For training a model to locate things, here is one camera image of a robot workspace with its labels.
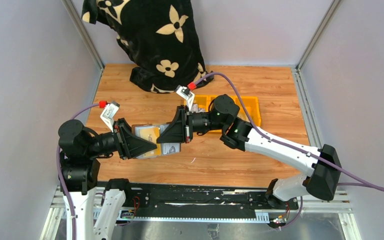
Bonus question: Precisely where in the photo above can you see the brown leather card holder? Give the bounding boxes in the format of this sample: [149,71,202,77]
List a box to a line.
[132,123,176,159]

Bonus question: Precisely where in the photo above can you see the white grey card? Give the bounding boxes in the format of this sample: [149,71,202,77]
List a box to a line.
[161,143,181,156]

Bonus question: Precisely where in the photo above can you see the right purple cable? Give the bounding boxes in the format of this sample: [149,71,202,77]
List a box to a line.
[187,72,384,193]

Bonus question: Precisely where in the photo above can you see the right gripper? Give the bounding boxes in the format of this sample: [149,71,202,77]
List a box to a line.
[157,105,227,144]

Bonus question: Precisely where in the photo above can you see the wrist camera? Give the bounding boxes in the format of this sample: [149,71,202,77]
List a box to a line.
[99,101,120,132]
[175,85,195,111]

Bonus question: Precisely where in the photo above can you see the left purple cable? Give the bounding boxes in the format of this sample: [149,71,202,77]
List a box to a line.
[56,100,108,240]

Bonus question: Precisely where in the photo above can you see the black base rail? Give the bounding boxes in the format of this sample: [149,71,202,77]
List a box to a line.
[119,182,299,223]

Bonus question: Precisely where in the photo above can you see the white cards in bin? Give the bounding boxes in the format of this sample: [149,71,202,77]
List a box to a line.
[190,103,207,113]

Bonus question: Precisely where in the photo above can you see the right yellow bin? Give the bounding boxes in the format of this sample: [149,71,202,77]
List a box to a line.
[233,96,262,127]

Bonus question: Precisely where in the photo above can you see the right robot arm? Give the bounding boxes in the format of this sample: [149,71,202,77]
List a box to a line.
[156,94,341,209]

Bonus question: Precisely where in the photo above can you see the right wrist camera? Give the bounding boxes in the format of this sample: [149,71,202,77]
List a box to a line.
[175,85,195,111]

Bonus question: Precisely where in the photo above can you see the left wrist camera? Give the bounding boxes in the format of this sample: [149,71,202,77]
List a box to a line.
[99,101,120,132]

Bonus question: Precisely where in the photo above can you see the black floral blanket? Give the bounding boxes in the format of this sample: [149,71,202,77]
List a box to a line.
[81,0,213,94]

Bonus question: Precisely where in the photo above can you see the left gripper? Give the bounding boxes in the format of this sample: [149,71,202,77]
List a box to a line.
[85,117,158,158]

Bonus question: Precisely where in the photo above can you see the purple cable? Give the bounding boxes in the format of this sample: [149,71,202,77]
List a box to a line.
[56,100,108,240]
[187,72,384,193]

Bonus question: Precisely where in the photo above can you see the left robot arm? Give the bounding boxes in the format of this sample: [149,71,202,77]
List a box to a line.
[57,118,157,240]

